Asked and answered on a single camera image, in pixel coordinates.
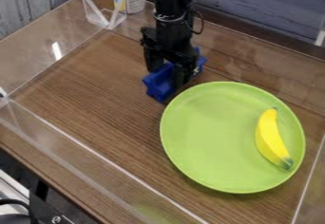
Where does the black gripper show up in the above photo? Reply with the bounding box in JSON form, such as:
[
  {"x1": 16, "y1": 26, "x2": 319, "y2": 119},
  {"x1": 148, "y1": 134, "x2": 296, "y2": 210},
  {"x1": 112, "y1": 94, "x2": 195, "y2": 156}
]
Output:
[{"x1": 139, "y1": 13, "x2": 197, "y2": 89}]

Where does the blue plastic block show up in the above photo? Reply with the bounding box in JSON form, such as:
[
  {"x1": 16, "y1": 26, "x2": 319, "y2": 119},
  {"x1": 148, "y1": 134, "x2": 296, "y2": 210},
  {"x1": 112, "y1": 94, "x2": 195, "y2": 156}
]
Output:
[{"x1": 141, "y1": 47, "x2": 208, "y2": 103}]

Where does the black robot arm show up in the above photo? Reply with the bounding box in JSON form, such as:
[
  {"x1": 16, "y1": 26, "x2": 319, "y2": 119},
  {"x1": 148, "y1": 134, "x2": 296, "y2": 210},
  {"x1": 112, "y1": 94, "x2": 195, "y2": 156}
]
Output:
[{"x1": 139, "y1": 0, "x2": 197, "y2": 88}]

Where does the green round plate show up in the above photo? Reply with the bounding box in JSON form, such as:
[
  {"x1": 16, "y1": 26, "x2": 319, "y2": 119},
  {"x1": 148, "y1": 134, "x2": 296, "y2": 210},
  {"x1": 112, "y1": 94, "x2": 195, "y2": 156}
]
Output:
[{"x1": 160, "y1": 82, "x2": 306, "y2": 194}]

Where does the yellow toy banana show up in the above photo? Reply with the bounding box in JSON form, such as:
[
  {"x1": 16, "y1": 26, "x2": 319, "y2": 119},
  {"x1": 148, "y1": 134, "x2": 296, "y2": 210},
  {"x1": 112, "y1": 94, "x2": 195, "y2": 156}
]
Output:
[{"x1": 254, "y1": 107, "x2": 292, "y2": 170}]

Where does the clear acrylic enclosure wall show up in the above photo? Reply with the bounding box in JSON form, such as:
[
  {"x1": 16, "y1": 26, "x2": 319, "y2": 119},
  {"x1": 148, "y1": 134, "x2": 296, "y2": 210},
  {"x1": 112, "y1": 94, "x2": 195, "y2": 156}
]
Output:
[{"x1": 0, "y1": 0, "x2": 325, "y2": 224}]

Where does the black cable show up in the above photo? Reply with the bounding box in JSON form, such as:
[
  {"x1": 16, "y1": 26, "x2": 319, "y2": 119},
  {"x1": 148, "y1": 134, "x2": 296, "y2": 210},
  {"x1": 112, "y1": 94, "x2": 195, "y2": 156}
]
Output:
[{"x1": 0, "y1": 196, "x2": 45, "y2": 224}]

